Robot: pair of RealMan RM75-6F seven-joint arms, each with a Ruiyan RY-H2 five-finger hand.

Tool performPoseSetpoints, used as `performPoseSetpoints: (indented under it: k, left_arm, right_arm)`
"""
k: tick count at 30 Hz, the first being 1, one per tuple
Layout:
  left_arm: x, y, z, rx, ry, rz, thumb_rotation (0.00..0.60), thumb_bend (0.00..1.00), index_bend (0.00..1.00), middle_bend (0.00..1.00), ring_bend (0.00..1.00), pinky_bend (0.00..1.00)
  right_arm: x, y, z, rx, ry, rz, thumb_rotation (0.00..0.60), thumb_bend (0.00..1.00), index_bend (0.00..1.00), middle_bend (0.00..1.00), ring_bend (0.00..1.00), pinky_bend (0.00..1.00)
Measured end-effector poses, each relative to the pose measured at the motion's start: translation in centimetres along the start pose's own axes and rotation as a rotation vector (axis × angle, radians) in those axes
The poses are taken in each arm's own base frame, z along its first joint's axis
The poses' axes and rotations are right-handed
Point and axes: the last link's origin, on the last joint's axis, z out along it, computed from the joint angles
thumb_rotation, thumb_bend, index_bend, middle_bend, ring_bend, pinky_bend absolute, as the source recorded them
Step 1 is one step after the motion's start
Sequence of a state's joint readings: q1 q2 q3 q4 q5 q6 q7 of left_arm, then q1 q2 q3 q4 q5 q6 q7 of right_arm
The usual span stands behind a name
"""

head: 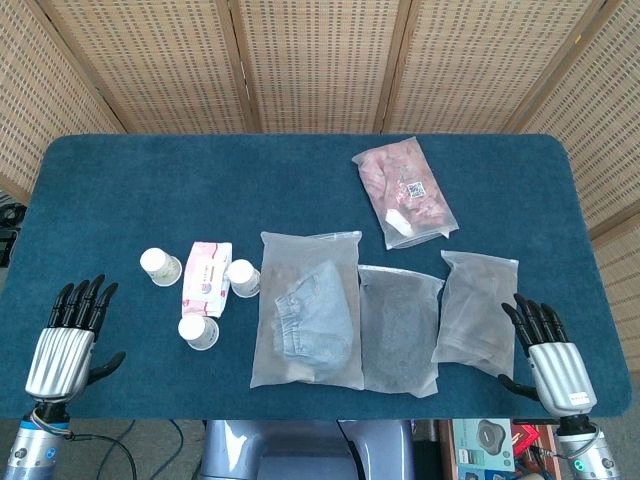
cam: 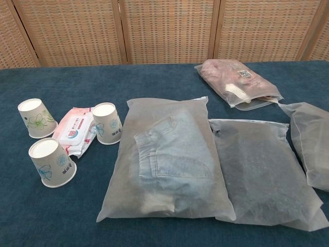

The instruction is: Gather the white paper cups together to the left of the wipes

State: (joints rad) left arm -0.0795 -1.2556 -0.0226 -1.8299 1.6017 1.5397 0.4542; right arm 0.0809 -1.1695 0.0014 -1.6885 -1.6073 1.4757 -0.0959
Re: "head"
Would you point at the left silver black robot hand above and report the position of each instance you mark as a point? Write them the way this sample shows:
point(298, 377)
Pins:
point(60, 360)

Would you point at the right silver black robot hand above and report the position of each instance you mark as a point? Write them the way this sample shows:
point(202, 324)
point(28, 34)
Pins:
point(562, 375)

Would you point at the white paper cup blue print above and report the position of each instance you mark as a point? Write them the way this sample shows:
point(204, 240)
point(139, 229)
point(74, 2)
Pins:
point(197, 332)
point(242, 277)

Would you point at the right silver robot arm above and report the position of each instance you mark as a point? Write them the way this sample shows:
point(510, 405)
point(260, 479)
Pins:
point(585, 455)

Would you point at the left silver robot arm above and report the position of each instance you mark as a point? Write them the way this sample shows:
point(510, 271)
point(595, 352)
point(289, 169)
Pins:
point(35, 450)

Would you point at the red product box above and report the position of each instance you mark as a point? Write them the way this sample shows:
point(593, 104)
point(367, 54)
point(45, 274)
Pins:
point(530, 440)

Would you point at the teal product box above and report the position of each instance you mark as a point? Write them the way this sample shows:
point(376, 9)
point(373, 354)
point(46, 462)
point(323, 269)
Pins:
point(482, 440)

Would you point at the frosted bag with brown garment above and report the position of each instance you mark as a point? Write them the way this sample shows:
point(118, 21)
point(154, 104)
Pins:
point(470, 310)

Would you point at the blue product box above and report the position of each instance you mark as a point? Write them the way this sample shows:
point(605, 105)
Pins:
point(485, 475)

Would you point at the black equipment on floor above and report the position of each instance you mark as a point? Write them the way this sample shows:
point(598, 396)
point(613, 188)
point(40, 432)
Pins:
point(7, 240)

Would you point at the white paper cup green flower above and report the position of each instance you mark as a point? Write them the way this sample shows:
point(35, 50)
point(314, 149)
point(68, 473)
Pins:
point(157, 265)

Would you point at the pink wet wipes pack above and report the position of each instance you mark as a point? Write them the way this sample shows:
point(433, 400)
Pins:
point(205, 280)

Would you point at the frosted bag with dark garment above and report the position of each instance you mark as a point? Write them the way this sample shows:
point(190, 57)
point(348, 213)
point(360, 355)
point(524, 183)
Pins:
point(400, 335)

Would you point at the blue table mat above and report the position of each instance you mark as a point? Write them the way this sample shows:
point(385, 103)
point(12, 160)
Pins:
point(200, 190)

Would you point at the woven rattan screen panel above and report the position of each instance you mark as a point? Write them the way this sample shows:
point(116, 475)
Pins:
point(30, 100)
point(610, 150)
point(320, 65)
point(480, 65)
point(160, 65)

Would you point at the frosted bag with pink garment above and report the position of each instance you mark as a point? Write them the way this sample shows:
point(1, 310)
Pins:
point(400, 190)

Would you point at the frosted bag with blue jeans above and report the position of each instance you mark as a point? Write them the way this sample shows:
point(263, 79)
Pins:
point(310, 310)

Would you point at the grey-blue robot torso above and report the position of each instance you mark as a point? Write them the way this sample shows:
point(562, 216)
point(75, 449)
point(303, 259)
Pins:
point(300, 450)

